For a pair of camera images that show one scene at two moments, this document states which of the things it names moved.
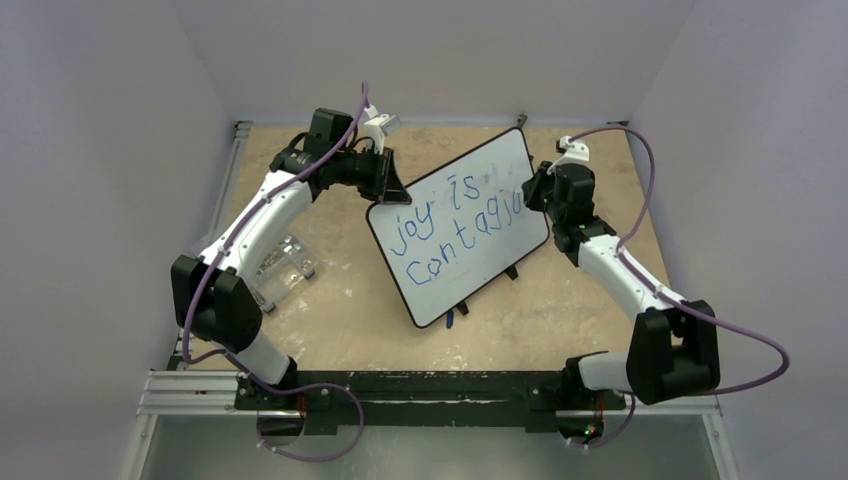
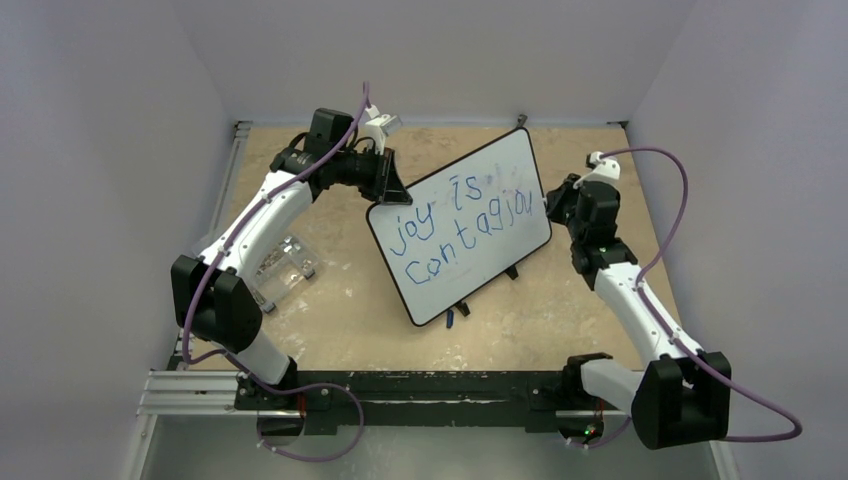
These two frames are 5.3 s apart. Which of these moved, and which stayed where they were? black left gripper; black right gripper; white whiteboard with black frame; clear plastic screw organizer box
Moved: black right gripper
Stayed: clear plastic screw organizer box; black left gripper; white whiteboard with black frame
